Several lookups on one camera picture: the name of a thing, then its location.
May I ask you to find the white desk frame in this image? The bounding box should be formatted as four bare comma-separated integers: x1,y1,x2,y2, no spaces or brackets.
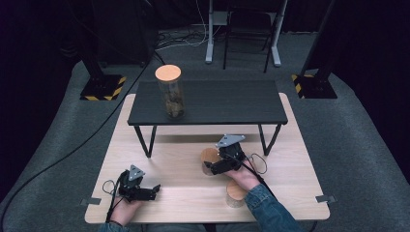
205,0,289,68

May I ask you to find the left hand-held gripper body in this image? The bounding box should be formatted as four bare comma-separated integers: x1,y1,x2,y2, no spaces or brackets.
117,164,146,203

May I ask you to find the right hand-held gripper cable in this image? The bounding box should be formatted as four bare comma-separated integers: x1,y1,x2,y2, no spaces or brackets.
221,151,278,199

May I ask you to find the hand-held gripper cable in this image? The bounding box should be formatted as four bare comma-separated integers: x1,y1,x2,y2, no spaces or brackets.
221,151,278,199
102,179,120,224

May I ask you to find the tall wooden-lid jar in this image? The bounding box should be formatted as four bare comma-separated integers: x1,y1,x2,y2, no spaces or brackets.
154,64,187,120

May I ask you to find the left hand-held gripper cable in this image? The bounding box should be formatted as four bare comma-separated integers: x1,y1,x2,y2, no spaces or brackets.
102,179,120,224

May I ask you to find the black shelf with metal legs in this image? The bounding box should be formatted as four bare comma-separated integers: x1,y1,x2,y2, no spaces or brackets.
127,80,289,159

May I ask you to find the thin black cable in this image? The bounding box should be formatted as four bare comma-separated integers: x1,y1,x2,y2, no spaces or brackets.
154,49,166,66

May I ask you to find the bundle of black floor cables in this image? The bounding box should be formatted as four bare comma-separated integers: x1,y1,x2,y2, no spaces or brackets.
156,28,211,52

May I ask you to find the grey tape strip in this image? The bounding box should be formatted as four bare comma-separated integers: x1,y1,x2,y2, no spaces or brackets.
315,194,337,204
79,197,102,207

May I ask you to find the white floor cable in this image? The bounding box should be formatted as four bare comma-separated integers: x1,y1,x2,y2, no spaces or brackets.
158,0,223,51

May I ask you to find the person's left hand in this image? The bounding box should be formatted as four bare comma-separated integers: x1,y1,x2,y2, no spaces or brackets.
110,196,144,223

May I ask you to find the grey box under desk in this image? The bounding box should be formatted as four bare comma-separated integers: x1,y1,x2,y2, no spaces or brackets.
212,11,228,27

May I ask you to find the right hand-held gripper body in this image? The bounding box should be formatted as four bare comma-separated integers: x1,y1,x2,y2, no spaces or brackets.
215,134,247,172

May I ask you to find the person's right hand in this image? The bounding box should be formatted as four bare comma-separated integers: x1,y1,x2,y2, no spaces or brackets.
225,159,261,192

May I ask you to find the black stand with striped base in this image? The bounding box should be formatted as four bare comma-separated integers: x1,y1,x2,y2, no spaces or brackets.
76,42,128,102
291,0,342,100

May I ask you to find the long black floor cable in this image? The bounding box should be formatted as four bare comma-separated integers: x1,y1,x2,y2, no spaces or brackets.
0,47,156,226

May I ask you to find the black chair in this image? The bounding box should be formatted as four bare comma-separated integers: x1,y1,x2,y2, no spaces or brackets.
222,6,279,73

